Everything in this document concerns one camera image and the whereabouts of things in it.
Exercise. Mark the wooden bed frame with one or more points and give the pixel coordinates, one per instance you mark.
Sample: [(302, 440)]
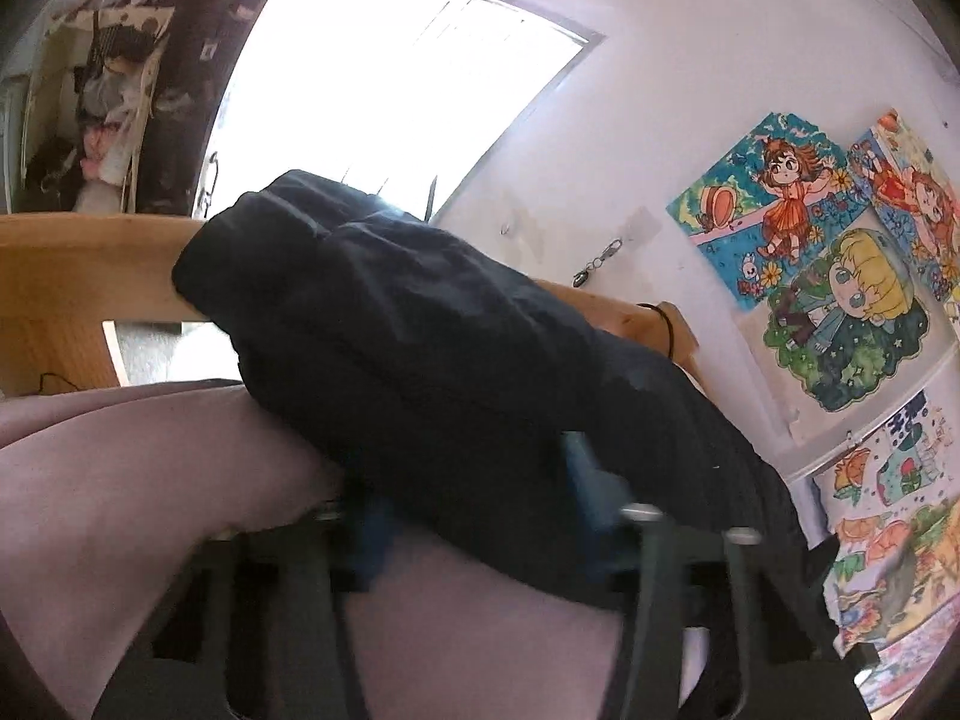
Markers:
[(67, 277)]

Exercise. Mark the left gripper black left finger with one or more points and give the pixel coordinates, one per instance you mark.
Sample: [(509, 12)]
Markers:
[(254, 626)]

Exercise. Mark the fruit juice drawing poster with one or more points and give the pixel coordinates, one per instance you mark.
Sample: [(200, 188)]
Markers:
[(911, 459)]

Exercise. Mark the red hair girl drawing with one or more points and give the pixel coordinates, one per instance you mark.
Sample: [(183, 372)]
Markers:
[(914, 200)]

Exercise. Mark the black puffer jacket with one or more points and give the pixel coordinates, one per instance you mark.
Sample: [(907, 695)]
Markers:
[(493, 483)]

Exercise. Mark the blond anime character drawing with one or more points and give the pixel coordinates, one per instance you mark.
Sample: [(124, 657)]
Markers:
[(849, 337)]

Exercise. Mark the cluttered wardrobe with clothes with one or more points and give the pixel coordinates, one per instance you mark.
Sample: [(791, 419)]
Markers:
[(108, 105)]

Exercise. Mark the bright window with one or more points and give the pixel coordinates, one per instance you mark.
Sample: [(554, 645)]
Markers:
[(400, 98)]

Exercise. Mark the orange hair girl drawing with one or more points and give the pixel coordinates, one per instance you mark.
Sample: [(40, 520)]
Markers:
[(769, 206)]

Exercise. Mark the dark fish flowers drawing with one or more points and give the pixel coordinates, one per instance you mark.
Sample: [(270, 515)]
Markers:
[(898, 592)]

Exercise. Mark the pink bed duvet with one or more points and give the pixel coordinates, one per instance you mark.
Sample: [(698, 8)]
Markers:
[(105, 494)]

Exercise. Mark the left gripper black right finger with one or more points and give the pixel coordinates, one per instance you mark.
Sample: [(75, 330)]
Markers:
[(716, 626)]

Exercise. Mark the metal keychain on wall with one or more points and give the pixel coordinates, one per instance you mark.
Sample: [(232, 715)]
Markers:
[(582, 276)]

